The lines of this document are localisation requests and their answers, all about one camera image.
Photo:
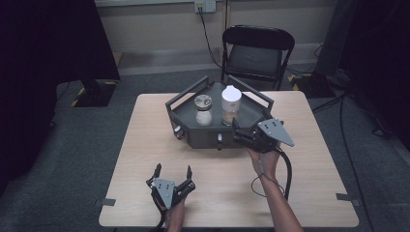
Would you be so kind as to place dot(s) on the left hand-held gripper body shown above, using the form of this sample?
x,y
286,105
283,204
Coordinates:
x,y
165,191

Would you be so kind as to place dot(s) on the grey tape strip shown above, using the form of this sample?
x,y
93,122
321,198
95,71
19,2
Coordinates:
x,y
345,197
108,202

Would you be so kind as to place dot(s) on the white wall socket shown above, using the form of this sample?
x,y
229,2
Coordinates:
x,y
205,5

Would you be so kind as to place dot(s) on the glass jar with metal lid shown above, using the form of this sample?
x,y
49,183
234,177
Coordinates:
x,y
203,114

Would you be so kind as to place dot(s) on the black stand base yellow tape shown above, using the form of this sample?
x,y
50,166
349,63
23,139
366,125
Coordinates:
x,y
314,84
96,93

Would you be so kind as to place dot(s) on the dark grey corner rack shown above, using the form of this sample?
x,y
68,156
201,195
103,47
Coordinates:
x,y
190,112

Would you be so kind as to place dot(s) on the jar with white lid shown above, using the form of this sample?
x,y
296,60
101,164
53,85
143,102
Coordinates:
x,y
231,103

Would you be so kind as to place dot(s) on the black folding chair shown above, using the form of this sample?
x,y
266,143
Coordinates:
x,y
257,58

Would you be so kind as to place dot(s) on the person's left hand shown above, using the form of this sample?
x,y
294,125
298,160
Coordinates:
x,y
175,217

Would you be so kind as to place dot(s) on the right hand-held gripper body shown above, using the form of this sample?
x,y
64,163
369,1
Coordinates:
x,y
274,130

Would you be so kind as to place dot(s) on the black curtain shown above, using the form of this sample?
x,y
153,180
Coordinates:
x,y
380,48
42,64

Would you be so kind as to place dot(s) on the person's right hand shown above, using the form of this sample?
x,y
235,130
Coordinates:
x,y
267,162

